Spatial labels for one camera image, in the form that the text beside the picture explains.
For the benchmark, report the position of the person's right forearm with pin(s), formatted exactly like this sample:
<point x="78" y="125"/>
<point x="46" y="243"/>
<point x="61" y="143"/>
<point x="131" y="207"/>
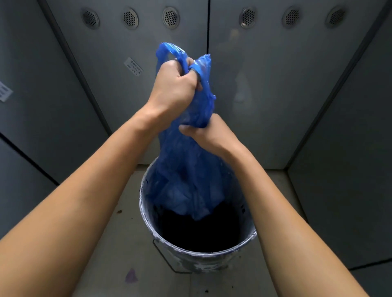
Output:
<point x="284" y="238"/>

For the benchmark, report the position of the person's left forearm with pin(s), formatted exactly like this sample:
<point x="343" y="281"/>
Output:
<point x="76" y="208"/>

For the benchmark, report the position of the person's left hand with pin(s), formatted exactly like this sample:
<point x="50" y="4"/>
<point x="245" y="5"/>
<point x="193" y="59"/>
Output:
<point x="171" y="88"/>

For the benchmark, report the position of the row of round metal vents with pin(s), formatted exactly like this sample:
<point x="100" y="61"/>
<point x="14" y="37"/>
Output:
<point x="170" y="16"/>

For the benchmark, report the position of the grey vented cabinet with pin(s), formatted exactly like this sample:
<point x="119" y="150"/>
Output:
<point x="275" y="91"/>

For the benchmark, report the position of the paint-stained bucket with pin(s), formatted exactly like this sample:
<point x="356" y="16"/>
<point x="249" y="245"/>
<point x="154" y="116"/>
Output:
<point x="202" y="263"/>

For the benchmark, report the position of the blue plastic bag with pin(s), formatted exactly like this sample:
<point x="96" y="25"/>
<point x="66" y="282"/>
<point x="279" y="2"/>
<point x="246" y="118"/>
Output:
<point x="183" y="177"/>

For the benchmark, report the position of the person's right hand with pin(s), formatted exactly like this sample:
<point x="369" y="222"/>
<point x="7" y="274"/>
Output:
<point x="217" y="137"/>

